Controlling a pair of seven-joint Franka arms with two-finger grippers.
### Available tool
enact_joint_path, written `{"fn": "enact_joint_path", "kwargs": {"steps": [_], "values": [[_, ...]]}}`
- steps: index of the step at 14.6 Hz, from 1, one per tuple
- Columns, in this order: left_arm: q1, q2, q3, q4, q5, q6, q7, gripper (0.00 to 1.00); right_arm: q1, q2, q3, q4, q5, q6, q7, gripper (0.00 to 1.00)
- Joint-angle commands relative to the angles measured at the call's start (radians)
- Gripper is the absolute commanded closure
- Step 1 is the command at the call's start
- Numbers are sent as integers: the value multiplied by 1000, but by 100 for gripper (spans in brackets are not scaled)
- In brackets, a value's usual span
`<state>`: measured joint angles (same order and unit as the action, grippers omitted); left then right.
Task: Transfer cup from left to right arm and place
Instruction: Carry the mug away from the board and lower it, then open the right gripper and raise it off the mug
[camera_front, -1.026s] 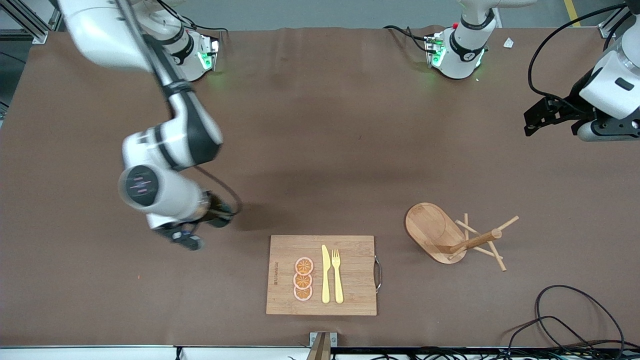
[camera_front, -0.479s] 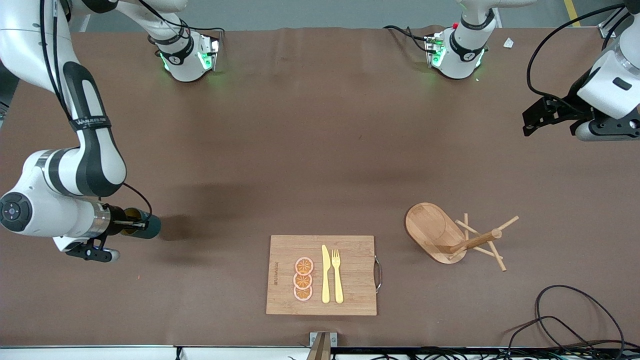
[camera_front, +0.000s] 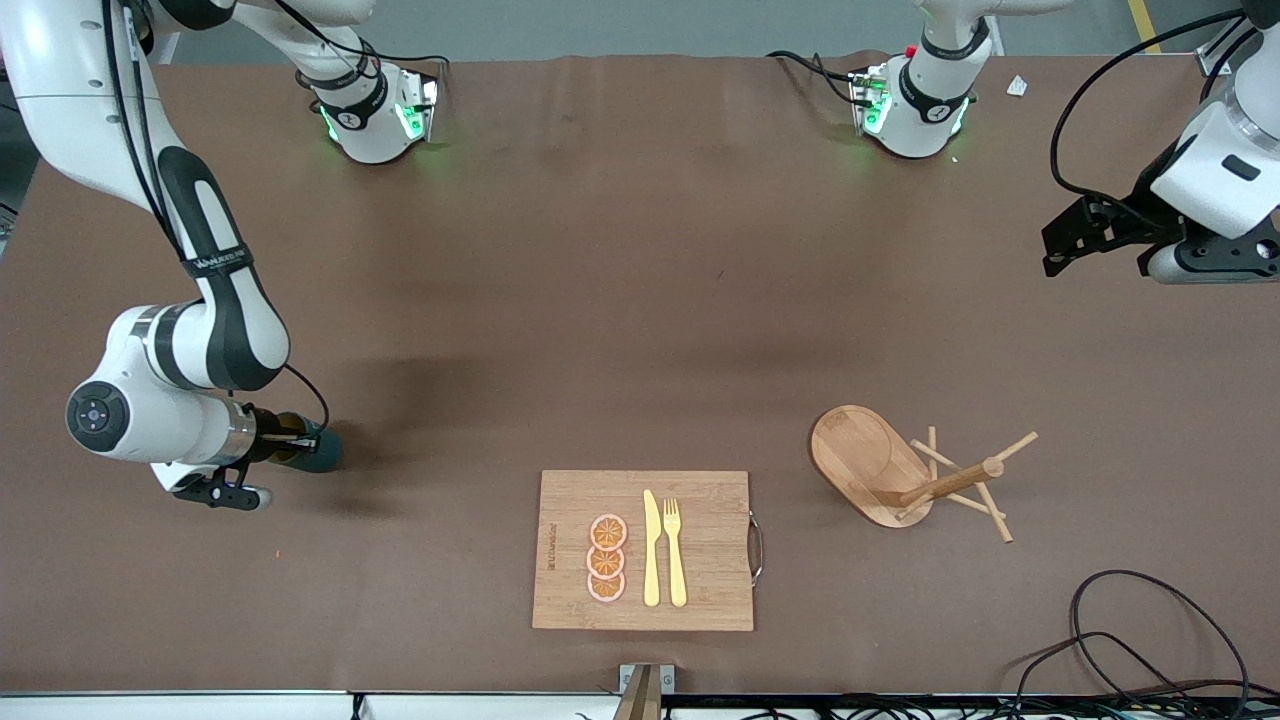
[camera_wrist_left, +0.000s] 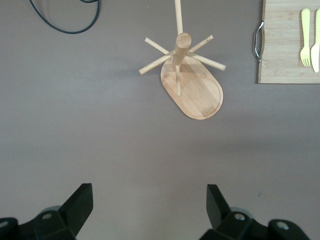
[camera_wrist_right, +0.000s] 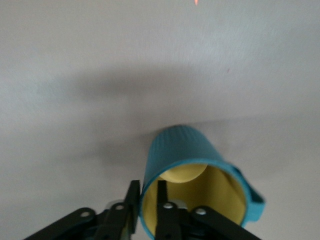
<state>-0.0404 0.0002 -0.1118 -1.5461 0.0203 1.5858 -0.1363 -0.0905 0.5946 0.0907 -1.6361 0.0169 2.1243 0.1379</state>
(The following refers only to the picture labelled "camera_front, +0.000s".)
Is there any black cable bundle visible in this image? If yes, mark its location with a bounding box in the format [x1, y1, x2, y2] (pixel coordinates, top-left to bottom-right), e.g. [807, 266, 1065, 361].
[575, 695, 1280, 720]

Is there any aluminium frame extrusion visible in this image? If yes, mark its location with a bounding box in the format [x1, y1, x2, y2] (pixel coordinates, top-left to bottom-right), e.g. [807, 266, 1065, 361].
[1195, 15, 1253, 77]

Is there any black base cable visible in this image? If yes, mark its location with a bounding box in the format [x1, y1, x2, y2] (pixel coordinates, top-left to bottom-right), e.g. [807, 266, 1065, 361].
[352, 46, 449, 81]
[764, 48, 867, 107]

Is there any yellow plastic fork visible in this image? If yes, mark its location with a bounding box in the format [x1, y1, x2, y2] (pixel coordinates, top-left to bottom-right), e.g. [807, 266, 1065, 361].
[663, 498, 689, 609]

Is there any teal ribbed mug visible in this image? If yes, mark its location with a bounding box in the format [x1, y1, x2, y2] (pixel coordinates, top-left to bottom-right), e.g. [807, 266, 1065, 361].
[270, 422, 345, 475]

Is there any wooden cutting board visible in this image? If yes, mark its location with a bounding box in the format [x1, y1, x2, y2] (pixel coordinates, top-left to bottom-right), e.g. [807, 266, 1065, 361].
[532, 470, 766, 633]

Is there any yellow plastic knife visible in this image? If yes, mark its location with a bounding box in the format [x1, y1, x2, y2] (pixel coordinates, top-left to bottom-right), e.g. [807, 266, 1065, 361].
[643, 489, 662, 608]

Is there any metal bracket with wooden strip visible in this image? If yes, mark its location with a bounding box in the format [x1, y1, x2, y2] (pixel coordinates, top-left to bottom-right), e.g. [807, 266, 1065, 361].
[612, 663, 677, 720]

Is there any wooden mug tree stand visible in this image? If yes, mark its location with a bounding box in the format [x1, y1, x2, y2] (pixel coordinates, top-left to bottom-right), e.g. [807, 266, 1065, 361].
[809, 404, 1039, 544]

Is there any brown table cover mat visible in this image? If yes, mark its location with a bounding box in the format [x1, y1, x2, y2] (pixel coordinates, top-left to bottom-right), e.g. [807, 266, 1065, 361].
[0, 52, 1280, 697]

